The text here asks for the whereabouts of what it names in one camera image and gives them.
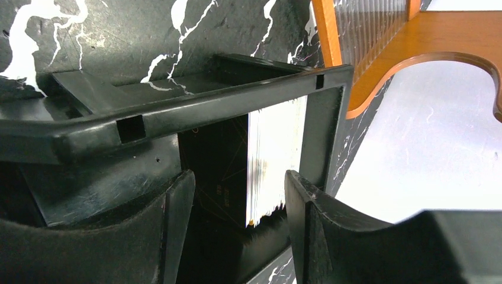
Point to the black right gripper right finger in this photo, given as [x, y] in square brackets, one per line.
[334, 243]

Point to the black plastic card box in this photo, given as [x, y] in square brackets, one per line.
[89, 147]

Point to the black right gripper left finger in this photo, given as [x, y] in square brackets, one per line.
[140, 241]

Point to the stack of credit cards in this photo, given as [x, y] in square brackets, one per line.
[239, 162]

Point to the orange wooden shelf rack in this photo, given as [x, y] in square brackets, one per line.
[472, 37]

